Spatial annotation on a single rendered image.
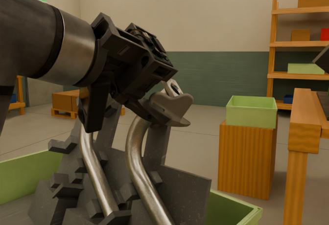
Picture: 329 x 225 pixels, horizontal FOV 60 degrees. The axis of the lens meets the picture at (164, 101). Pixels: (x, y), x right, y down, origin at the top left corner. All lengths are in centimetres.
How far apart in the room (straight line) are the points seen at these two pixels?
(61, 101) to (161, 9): 319
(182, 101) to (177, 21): 654
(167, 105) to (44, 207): 45
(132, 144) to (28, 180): 47
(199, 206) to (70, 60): 32
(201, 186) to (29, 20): 35
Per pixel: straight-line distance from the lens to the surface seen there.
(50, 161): 94
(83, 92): 39
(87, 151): 64
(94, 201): 60
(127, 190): 51
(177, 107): 41
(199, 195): 49
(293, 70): 584
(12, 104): 618
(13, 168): 90
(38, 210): 78
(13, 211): 87
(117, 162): 63
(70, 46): 29
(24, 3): 28
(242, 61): 647
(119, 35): 32
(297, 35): 586
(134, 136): 51
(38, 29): 27
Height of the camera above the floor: 125
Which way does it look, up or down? 10 degrees down
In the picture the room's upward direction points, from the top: straight up
